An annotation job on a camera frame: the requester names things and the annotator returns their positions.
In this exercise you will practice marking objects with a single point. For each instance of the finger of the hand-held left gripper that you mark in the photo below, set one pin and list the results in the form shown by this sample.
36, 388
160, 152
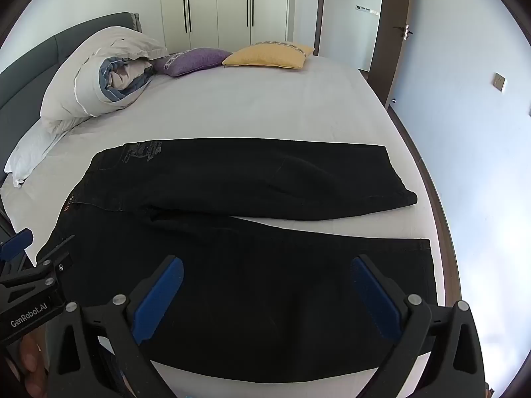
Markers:
54, 253
16, 245

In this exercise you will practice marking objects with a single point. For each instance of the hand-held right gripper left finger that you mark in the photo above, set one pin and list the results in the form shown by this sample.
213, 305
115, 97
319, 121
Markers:
159, 298

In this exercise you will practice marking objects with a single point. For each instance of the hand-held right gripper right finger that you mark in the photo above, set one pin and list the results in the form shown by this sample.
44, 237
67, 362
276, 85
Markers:
373, 298

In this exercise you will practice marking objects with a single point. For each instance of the black pants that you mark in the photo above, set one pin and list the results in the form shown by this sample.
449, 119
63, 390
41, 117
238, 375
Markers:
249, 282

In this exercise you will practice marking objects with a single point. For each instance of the person's left hand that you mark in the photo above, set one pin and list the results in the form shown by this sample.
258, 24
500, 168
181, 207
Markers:
30, 358

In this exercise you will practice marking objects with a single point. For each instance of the white pillow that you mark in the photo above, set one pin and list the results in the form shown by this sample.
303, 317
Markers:
33, 153

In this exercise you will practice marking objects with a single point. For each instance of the grey bed headboard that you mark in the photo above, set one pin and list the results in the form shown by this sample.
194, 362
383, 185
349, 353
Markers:
25, 74

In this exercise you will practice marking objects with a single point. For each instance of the folded white duvet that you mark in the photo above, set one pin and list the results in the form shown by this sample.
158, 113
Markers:
79, 78

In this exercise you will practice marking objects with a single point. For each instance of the purple cushion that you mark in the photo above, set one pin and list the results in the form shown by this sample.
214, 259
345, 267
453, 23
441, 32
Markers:
193, 60

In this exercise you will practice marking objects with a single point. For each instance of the yellow cushion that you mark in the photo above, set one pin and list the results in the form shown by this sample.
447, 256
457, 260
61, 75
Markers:
265, 56

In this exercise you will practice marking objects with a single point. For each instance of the dark brown door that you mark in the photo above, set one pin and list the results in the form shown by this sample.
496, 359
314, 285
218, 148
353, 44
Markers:
392, 16

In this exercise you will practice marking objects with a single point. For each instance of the white wardrobe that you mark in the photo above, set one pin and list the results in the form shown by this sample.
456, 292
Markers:
224, 4

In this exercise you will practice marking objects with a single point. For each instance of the beige wall switch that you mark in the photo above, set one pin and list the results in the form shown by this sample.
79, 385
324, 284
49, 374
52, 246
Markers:
499, 81

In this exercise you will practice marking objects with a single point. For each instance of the white light switch panel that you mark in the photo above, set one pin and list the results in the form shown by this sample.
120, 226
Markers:
367, 9

